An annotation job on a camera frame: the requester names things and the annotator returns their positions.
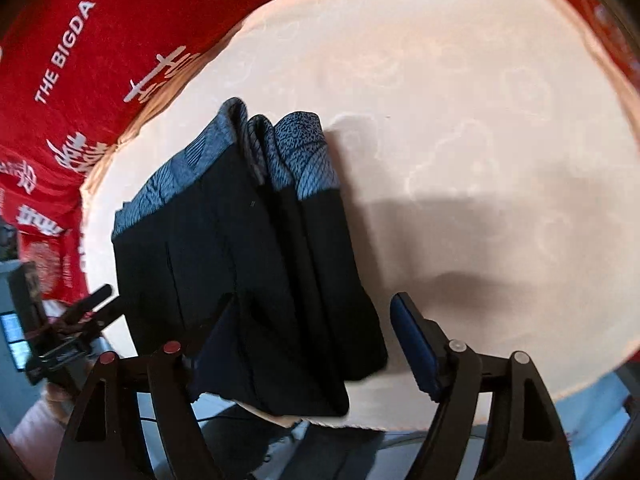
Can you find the person's left hand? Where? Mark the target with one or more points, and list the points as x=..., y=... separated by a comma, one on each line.
x=54, y=400

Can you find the red printed cloth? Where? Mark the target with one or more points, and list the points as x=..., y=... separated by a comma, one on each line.
x=100, y=60

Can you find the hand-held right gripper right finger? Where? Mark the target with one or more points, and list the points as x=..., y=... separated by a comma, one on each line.
x=415, y=345

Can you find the black pants with blue waistband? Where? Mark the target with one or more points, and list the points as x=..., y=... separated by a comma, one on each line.
x=210, y=260

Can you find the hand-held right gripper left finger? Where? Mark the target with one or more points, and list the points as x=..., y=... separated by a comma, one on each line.
x=220, y=345

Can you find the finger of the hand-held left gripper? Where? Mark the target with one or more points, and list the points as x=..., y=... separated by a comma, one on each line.
x=92, y=297
x=102, y=317

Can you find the person's left forearm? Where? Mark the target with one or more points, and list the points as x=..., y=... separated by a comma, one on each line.
x=32, y=432

